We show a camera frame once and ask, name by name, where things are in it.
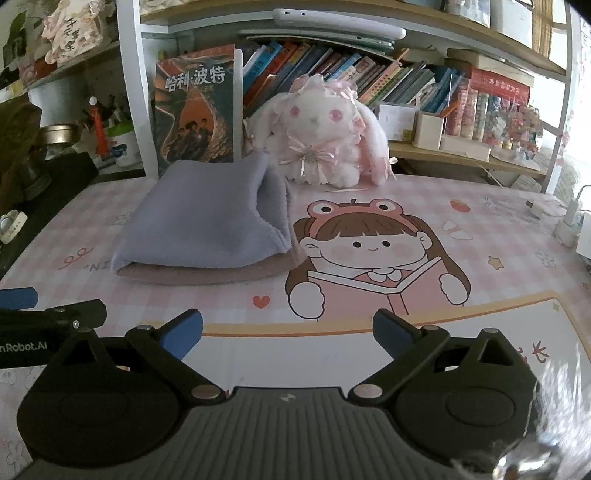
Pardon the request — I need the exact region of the white plastic jar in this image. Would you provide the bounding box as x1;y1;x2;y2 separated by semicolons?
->
107;121;141;167

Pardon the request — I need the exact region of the metal tin bowl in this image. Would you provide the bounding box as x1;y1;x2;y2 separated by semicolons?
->
36;124;81;146

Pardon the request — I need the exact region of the white box on shelf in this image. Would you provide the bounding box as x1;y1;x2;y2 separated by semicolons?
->
376;103;419;143

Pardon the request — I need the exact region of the red white bottle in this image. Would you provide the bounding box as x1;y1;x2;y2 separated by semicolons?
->
88;96;109;158

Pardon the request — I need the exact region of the white charger adapter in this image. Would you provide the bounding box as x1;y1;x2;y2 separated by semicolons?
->
526;184;590;248

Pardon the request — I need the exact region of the white paper sheet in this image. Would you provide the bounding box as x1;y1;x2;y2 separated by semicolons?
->
576;213;591;260

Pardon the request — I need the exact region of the white tablet on shelf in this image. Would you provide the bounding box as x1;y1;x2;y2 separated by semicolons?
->
273;8;407;40

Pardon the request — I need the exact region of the white metal wooden bookshelf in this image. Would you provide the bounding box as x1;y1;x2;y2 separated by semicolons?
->
1;1;572;176

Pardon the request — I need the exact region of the colourful figurine ornament display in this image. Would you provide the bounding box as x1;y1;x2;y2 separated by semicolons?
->
484;105;543;160

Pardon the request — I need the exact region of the cream pen holder box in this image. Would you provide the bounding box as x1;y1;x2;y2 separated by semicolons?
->
413;111;445;151

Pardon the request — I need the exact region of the Harry Potter book box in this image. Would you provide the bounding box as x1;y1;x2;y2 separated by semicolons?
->
154;44;243;174

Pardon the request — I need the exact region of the red hardcover book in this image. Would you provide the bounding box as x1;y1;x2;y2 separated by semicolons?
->
470;69;530;105

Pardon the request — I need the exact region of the olive green jacket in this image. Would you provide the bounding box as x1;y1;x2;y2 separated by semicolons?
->
0;95;42;214

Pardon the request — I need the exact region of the white wrist watch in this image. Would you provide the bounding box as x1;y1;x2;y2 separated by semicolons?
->
0;210;28;245

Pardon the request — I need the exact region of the pink checkered cartoon desk mat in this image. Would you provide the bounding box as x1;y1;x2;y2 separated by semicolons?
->
4;177;590;386

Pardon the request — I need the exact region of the pink white plush bunny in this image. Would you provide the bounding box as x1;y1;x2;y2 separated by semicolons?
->
245;74;396;189

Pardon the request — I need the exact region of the lavender and beige sweater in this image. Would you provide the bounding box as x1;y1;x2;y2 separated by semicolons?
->
111;152;307;285

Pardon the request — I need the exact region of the flat white box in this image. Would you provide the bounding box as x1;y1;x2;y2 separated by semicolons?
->
440;134;491;162

